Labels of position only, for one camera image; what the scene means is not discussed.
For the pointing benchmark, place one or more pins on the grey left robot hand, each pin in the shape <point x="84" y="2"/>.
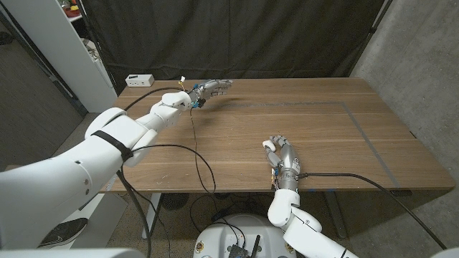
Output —
<point x="211" y="87"/>

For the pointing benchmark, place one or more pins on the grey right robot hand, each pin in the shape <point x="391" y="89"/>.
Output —
<point x="287" y="157"/>

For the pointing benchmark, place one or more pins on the white airpods case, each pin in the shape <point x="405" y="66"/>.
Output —
<point x="269" y="145"/>

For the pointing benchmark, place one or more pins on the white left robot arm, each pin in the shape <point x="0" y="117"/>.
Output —
<point x="107" y="143"/>

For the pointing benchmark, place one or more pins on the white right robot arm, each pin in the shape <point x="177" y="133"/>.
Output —
<point x="301" y="222"/>

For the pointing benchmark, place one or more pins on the black curtain backdrop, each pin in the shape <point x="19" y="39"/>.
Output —
<point x="233" y="36"/>

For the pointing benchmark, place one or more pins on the white power strip box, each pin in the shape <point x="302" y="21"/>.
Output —
<point x="140" y="80"/>

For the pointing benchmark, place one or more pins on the grey table leg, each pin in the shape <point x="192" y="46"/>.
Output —
<point x="337" y="215"/>
<point x="152" y="215"/>

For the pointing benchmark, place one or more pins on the black antenna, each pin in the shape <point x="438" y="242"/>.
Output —
<point x="255" y="245"/>

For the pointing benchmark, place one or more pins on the white robot torso base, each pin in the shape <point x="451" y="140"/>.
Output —
<point x="229" y="233"/>

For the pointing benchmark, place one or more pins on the round black floor fan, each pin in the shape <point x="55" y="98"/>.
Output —
<point x="174" y="201"/>

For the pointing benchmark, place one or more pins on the red bowl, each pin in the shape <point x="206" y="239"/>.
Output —
<point x="72" y="13"/>

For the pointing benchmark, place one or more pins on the white shelf cabinet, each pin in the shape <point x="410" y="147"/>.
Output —
<point x="54" y="46"/>

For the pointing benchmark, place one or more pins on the black sneaker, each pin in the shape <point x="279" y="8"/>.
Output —
<point x="62" y="233"/>

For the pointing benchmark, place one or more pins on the white robot head cover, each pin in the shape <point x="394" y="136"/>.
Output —
<point x="71" y="253"/>

